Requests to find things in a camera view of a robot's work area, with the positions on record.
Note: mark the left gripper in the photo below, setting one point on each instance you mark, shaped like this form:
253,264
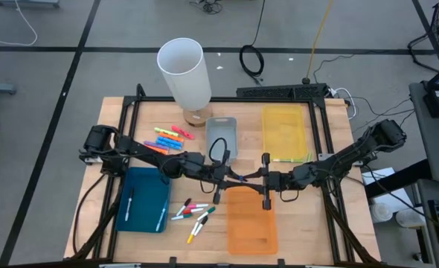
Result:
214,175

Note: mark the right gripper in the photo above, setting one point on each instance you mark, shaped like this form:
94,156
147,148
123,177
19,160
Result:
279,181

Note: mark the green cap white marker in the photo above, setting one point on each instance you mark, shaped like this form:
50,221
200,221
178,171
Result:
207,213
181,217

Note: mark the pink cap white marker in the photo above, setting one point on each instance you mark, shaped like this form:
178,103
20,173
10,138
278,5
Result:
197,205

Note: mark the red cap white marker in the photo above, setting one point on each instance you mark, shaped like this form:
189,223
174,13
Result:
192,211

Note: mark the grey plastic bin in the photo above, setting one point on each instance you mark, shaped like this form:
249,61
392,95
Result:
221,128

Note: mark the black cap white marker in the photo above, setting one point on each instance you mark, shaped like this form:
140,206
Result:
201,225
183,207

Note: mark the yellow translucent tray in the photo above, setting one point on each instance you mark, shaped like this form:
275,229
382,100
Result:
284,130

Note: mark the pink fat highlighter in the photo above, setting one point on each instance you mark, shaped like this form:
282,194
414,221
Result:
182,133

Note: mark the orange fat highlighter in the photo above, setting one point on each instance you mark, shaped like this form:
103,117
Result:
161,150
173,137

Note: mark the blue fat highlighter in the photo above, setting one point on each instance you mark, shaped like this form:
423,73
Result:
167,145
169,141

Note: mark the yellow-green fat highlighter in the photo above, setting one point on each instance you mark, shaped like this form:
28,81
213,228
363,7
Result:
165,131

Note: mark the purple fat highlighter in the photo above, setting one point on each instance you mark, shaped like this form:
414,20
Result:
152,143

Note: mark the blue plastic tray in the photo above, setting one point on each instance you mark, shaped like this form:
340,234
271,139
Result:
145,201

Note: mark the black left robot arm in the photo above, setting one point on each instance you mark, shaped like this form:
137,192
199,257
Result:
182,165

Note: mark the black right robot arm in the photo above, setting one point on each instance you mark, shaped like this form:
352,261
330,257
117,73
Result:
353,152

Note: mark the orange translucent tray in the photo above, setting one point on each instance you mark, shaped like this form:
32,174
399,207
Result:
251,227

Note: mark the yellow cap white marker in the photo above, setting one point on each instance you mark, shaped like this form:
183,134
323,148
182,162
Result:
192,233

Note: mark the black perforated metal bar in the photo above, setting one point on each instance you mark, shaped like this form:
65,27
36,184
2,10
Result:
279,91

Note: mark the white round container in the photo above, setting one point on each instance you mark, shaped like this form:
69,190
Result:
381,213
409,218

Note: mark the white paper sheet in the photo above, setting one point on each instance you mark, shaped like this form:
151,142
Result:
387,193

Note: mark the black desk crossbar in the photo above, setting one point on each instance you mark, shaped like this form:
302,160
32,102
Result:
398,178

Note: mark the black clamp bracket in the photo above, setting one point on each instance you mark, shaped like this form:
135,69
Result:
173,261
281,263

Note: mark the black aluminium frame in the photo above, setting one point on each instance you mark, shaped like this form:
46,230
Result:
149,99

